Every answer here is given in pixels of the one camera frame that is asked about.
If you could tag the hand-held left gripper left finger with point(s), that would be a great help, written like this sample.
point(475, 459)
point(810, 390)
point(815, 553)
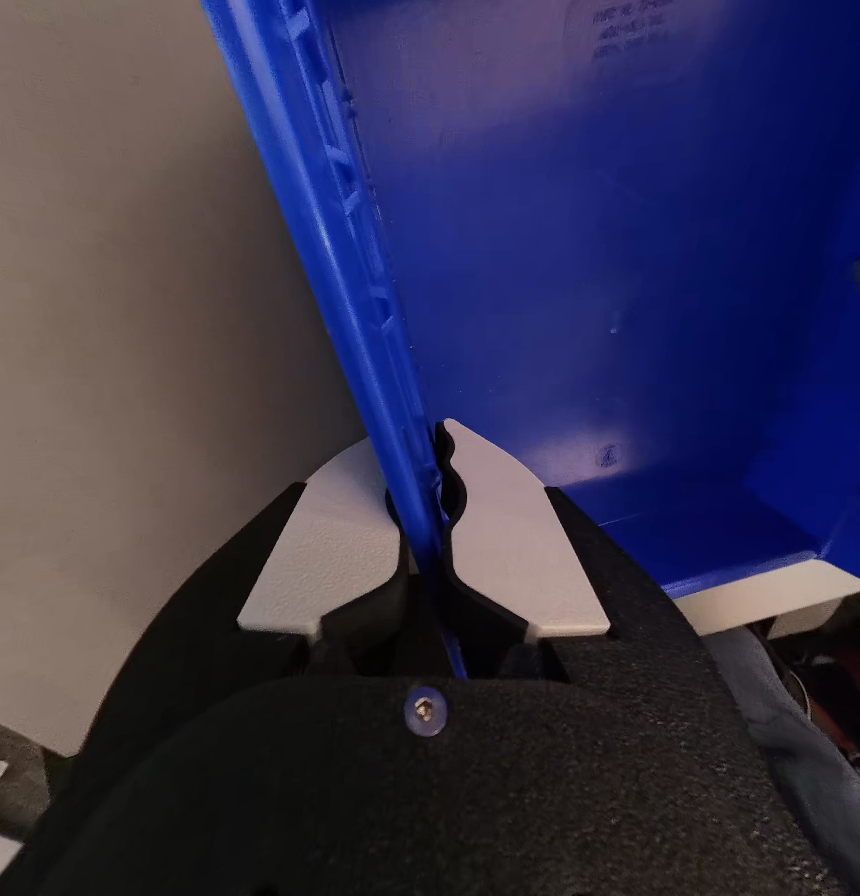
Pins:
point(325, 553)

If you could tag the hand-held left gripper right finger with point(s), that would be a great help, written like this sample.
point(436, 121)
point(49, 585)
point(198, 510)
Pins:
point(521, 553)

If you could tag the white desk panel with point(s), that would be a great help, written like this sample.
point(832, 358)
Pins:
point(752, 595)

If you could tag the dark cloth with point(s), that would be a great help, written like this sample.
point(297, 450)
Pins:
point(773, 707)

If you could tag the blue plastic box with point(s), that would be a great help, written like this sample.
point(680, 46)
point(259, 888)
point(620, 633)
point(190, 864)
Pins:
point(577, 245)

